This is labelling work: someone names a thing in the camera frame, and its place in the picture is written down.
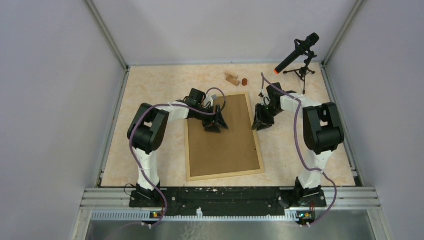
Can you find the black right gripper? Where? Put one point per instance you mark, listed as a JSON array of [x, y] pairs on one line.
[[260, 122]]

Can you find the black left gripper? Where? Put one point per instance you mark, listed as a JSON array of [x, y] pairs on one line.
[[219, 122]]

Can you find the brown cardboard backing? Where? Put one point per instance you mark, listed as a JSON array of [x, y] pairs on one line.
[[225, 149]]

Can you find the light wooden picture frame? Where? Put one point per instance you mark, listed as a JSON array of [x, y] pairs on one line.
[[258, 149]]

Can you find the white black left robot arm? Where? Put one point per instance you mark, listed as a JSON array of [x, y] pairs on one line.
[[147, 131]]

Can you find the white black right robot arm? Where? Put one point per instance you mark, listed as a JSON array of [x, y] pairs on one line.
[[322, 134]]

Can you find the upright wooden block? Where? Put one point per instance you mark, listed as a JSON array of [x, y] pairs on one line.
[[233, 81]]

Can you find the flat wooden block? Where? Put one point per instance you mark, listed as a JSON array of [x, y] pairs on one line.
[[229, 74]]

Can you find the black microphone tripod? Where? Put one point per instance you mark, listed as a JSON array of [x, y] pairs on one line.
[[304, 71]]

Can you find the black microphone orange tip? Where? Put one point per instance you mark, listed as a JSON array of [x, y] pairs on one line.
[[302, 48]]

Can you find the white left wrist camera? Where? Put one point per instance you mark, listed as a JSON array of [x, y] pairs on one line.
[[209, 101]]

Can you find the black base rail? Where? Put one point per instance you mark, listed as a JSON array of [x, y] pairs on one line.
[[227, 201]]

